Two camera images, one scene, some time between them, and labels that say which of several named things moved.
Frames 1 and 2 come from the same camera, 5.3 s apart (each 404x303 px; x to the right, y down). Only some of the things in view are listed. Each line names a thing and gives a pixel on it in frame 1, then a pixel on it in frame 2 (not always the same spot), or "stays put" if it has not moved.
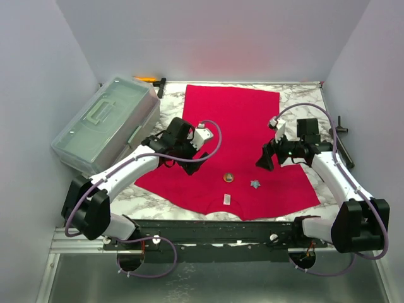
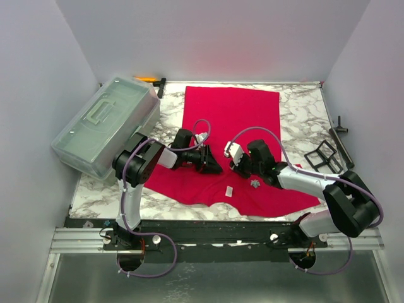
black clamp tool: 161,84 stays put
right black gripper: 274,151 to 243,165
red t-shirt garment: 230,180 stays put
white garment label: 226,199 to 229,191
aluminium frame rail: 78,243 stays put
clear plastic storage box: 121,114 stays put
